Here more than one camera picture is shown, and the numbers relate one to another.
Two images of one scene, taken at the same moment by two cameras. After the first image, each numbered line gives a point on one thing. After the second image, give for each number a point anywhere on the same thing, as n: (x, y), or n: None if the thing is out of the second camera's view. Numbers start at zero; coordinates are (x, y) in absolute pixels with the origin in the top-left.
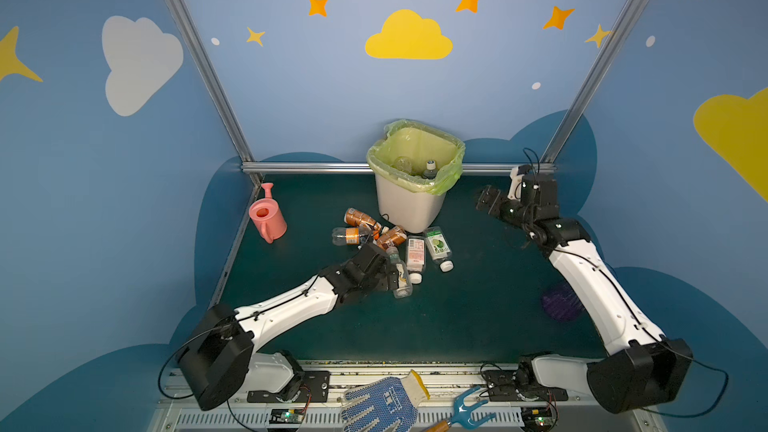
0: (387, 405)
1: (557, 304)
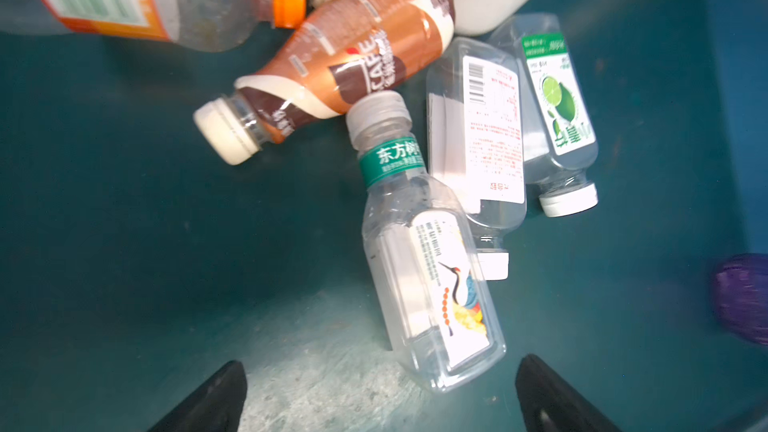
0: None
1: (741, 291)
